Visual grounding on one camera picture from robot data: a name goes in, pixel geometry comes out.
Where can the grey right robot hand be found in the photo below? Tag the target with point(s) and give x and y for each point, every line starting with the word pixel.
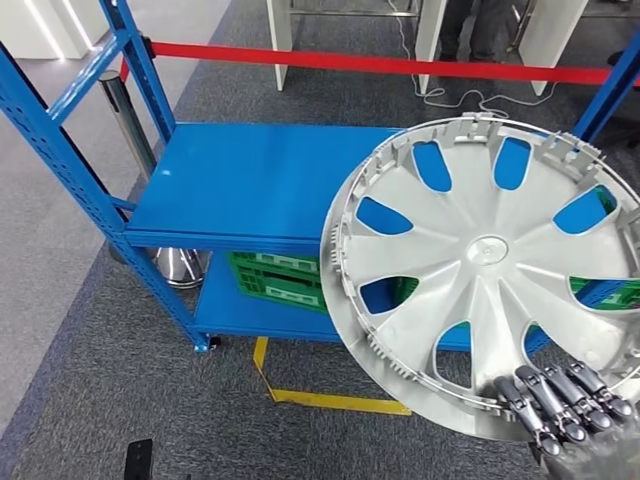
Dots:
pixel 575 411

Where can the silver plastic wheel hubcap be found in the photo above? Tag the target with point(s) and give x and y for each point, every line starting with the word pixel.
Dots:
pixel 480 258

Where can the blue metal shelf rack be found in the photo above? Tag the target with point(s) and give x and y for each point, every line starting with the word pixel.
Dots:
pixel 250 179

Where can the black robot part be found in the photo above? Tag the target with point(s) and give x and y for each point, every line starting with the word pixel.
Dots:
pixel 138 460

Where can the green plastic crate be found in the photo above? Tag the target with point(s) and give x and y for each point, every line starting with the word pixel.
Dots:
pixel 275 281
pixel 607 199
pixel 620 295

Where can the yellow tape U outline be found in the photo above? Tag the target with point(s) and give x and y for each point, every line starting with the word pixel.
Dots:
pixel 340 401

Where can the white desk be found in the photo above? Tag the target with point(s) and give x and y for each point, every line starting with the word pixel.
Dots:
pixel 552 40
pixel 280 40

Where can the person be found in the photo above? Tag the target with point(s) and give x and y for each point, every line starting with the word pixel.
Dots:
pixel 480 30

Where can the red barrier belt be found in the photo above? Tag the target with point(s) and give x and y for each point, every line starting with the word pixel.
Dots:
pixel 350 63

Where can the chrome stanchion with grey cap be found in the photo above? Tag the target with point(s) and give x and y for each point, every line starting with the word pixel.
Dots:
pixel 130 126

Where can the chrome stanchion with black head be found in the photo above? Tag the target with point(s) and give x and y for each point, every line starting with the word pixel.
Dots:
pixel 149 50

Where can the white lit plinth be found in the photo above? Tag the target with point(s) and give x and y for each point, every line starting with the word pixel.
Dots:
pixel 45 26

